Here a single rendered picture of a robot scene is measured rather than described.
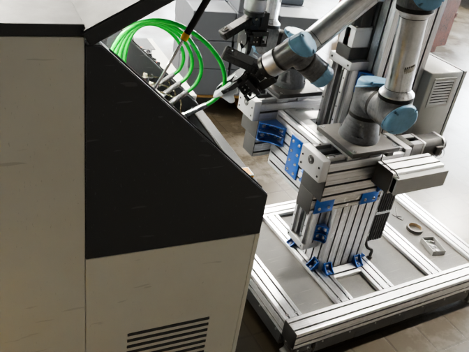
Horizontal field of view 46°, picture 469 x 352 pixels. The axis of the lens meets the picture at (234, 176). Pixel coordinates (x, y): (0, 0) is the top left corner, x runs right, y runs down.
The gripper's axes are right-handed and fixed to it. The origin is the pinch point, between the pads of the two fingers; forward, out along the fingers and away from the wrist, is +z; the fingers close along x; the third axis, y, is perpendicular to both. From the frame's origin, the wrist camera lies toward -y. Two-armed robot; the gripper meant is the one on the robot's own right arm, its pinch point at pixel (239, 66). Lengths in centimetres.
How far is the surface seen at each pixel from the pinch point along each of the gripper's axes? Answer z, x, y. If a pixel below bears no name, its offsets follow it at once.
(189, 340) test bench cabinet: 90, -40, -23
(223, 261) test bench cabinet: 54, -40, -15
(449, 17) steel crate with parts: 76, 323, 423
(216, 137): 27.8, -0.9, -5.6
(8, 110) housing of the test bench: -7, -40, -78
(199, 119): 28.0, 15.2, -6.8
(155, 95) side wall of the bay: -9, -40, -42
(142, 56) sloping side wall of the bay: 6.1, 26.4, -27.9
